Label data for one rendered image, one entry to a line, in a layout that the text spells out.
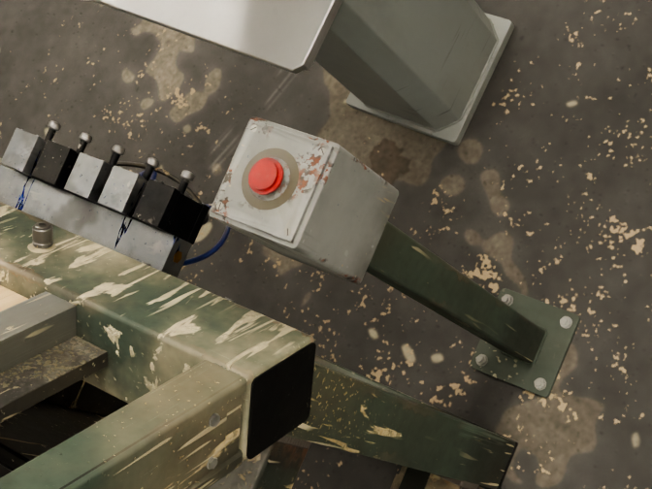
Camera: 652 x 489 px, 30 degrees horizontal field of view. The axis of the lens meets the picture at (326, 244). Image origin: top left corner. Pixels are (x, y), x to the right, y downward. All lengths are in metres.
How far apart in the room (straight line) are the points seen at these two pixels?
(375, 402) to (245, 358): 0.30
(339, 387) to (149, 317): 0.24
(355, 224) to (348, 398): 0.24
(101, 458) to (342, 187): 0.38
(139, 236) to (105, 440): 0.48
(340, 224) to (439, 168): 0.96
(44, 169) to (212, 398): 0.56
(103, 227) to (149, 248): 0.08
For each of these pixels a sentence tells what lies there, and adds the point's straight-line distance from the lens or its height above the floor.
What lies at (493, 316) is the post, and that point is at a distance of 1.86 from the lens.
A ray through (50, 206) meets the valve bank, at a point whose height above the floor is 0.74.
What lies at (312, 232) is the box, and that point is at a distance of 1.27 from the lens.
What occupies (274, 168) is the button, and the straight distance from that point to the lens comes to 1.26.
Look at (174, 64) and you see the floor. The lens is 2.62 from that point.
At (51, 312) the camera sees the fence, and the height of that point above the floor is 0.93.
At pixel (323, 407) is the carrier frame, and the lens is 1.43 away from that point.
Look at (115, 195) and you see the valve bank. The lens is 1.60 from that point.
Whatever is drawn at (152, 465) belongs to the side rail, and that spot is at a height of 1.00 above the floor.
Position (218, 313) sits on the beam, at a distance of 1.38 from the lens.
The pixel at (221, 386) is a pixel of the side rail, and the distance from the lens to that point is 1.25.
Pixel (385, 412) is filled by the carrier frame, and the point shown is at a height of 0.55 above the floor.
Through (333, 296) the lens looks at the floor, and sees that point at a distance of 2.27.
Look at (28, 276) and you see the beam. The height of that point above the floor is 0.91.
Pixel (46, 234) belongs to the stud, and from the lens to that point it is 1.50.
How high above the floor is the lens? 1.99
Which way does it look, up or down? 60 degrees down
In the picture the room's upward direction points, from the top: 59 degrees counter-clockwise
